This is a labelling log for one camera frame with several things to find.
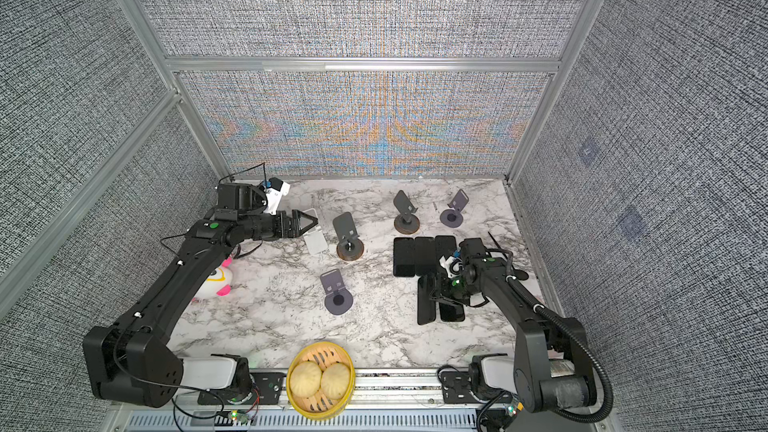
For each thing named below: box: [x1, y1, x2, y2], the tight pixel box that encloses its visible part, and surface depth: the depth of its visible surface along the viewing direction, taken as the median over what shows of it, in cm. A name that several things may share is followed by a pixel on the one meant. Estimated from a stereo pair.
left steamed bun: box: [290, 361, 322, 398], surface depth 71 cm
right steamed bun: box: [320, 362, 351, 401], surface depth 71 cm
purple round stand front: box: [320, 269, 354, 315], surface depth 88 cm
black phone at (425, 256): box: [415, 237, 436, 276], surface depth 100 cm
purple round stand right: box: [440, 189, 469, 228], surface depth 108 cm
